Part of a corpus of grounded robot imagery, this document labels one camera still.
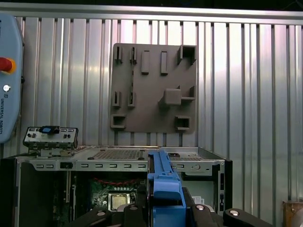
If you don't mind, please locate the grey parts rack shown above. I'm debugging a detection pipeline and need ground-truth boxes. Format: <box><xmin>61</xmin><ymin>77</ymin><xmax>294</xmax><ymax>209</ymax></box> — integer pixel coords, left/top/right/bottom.
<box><xmin>110</xmin><ymin>42</ymin><xmax>198</xmax><ymax>135</ymax></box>

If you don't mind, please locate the grey power supply unit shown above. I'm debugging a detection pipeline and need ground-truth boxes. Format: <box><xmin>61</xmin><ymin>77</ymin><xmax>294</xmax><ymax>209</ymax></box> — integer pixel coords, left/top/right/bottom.
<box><xmin>181</xmin><ymin>180</ymin><xmax>216</xmax><ymax>211</ymax></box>

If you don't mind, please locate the red black twisted wire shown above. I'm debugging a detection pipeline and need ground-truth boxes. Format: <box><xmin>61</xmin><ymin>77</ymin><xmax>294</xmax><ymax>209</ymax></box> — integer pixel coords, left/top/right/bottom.
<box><xmin>93</xmin><ymin>177</ymin><xmax>141</xmax><ymax>187</ymax></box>

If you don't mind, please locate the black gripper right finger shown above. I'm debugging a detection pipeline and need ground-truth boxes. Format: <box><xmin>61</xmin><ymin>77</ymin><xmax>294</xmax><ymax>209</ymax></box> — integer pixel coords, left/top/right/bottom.
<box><xmin>184</xmin><ymin>188</ymin><xmax>272</xmax><ymax>227</ymax></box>

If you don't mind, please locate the green motherboard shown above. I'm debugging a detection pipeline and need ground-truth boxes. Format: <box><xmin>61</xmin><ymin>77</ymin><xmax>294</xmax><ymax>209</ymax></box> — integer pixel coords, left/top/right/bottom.
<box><xmin>51</xmin><ymin>178</ymin><xmax>149</xmax><ymax>227</ymax></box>

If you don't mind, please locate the pale blue teach pendant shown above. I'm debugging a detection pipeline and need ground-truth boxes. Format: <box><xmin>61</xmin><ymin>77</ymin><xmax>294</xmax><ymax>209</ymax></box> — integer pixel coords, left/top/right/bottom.
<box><xmin>0</xmin><ymin>13</ymin><xmax>26</xmax><ymax>144</ymax></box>

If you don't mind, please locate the silver CPU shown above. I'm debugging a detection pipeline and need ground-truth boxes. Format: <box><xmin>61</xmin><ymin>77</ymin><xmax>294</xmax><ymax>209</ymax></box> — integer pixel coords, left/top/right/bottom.
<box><xmin>111</xmin><ymin>195</ymin><xmax>131</xmax><ymax>210</ymax></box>

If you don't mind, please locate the blue bracket latch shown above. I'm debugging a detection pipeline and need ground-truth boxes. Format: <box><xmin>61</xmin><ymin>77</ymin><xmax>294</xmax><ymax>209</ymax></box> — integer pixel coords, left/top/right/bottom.
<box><xmin>40</xmin><ymin>126</ymin><xmax>60</xmax><ymax>136</ymax></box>

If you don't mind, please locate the CPU socket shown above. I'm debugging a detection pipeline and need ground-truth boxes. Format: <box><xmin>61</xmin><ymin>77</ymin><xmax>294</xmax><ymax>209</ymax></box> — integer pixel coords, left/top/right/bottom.
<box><xmin>107</xmin><ymin>190</ymin><xmax>137</xmax><ymax>213</ymax></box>

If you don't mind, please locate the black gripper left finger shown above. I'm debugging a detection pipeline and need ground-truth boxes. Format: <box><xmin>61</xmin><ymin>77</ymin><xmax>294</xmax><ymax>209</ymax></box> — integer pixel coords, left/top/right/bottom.
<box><xmin>68</xmin><ymin>184</ymin><xmax>150</xmax><ymax>227</ymax></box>

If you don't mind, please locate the silver hinged case bracket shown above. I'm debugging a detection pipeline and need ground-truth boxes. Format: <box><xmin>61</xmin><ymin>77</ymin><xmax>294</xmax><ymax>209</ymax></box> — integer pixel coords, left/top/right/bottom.
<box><xmin>23</xmin><ymin>126</ymin><xmax>79</xmax><ymax>158</ymax></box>

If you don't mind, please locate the hard disk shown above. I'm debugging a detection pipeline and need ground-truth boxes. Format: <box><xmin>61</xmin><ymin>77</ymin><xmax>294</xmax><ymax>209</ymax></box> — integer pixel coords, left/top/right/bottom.
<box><xmin>147</xmin><ymin>148</ymin><xmax>189</xmax><ymax>227</ymax></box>

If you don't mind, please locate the black PC case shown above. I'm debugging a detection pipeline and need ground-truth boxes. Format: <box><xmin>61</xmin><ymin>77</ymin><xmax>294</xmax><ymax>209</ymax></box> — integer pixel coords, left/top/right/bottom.
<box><xmin>0</xmin><ymin>145</ymin><xmax>234</xmax><ymax>227</ymax></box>

